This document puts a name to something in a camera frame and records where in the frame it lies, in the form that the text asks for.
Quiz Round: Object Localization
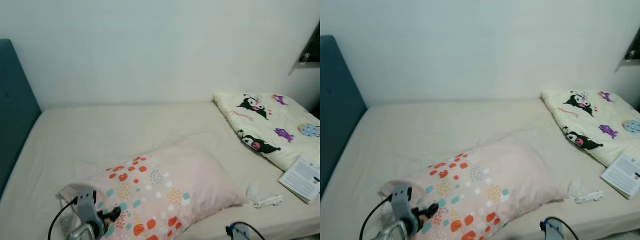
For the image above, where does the pink dotted pillow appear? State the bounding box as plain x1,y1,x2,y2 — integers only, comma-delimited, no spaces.
380,137,571,240
57,140,248,240

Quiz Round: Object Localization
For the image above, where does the white printed booklet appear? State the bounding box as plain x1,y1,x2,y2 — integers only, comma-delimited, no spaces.
600,152,640,199
278,156,320,204

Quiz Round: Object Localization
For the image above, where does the white plastic wrapper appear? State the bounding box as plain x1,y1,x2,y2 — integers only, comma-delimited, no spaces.
246,181,284,209
567,176,606,204

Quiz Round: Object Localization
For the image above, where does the beige sheeted bed mattress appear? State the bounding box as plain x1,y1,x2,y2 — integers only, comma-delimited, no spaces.
320,98,640,240
0,102,320,240

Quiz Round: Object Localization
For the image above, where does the teal upholstered headboard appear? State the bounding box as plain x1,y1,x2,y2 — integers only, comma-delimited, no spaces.
320,35,368,198
0,39,42,198

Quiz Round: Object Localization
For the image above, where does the cream cartoon print quilt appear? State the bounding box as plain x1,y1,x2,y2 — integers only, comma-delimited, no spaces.
212,91,320,173
541,89,640,168

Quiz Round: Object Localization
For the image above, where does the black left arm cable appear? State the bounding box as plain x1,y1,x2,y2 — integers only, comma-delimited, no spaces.
359,194,396,240
47,196,81,240

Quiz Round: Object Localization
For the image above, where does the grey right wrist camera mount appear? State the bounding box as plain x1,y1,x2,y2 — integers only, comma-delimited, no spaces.
226,223,251,240
539,218,565,240

